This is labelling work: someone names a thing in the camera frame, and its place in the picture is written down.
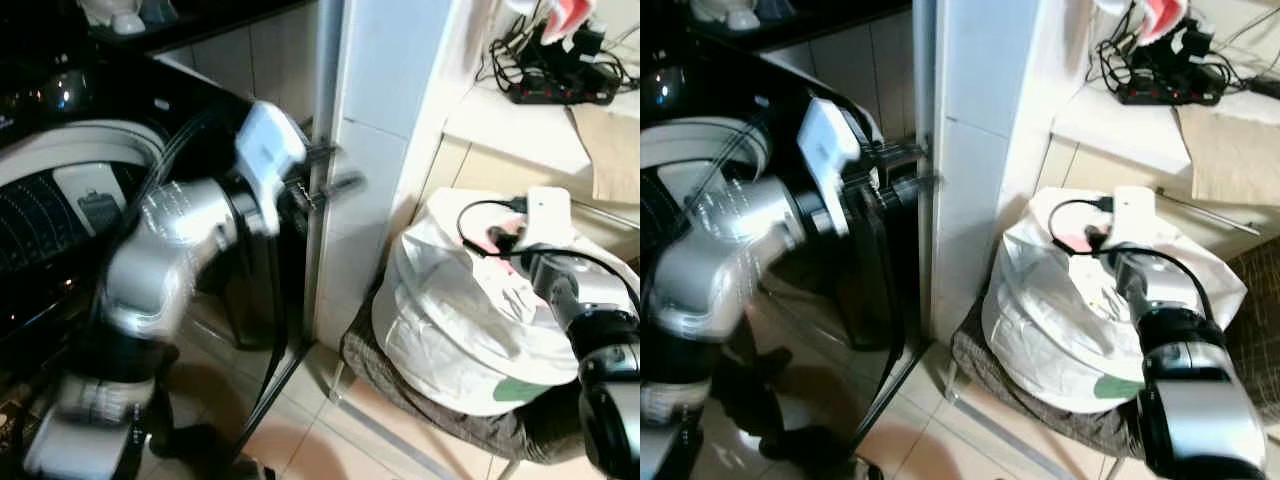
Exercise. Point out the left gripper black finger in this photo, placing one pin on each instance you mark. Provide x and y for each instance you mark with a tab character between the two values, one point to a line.
342	185
324	152
903	152
915	187

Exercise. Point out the pink garment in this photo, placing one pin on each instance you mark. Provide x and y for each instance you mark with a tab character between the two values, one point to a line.
492	240
1072	240

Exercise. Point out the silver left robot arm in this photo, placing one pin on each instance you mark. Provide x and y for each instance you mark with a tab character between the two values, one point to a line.
160	255
705	265

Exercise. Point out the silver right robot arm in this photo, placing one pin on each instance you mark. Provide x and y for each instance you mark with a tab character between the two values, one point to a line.
605	350
1195	370

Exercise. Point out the black washing machine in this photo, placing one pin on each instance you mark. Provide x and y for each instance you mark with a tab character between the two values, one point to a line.
250	290
850	290

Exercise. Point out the white plastic laundry bag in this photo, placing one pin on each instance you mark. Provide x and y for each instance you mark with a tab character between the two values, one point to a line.
450	320
1050	320

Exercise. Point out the thin metal rod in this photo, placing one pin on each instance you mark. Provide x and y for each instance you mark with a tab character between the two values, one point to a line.
610	210
1210	212

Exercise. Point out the beige cloth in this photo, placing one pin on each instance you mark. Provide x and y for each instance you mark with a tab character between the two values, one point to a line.
612	150
1230	150

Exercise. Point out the black power strip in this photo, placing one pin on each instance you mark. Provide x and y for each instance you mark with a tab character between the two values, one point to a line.
1168	96
560	96

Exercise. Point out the grey washer tub rim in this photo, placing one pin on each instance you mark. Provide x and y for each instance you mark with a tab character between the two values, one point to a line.
60	150
700	140

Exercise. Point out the white figurine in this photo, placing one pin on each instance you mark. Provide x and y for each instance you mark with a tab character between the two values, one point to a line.
725	12
125	15

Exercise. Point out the red and white object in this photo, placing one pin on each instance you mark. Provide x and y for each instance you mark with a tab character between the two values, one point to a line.
1160	15
565	15

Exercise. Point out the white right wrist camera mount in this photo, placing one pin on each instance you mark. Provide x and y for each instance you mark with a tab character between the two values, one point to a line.
1134	210
549	212

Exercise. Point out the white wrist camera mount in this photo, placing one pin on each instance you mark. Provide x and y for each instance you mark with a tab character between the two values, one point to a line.
830	150
549	212
268	145
1134	210

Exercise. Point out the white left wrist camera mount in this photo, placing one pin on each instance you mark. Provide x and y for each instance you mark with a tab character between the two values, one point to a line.
830	150
268	145

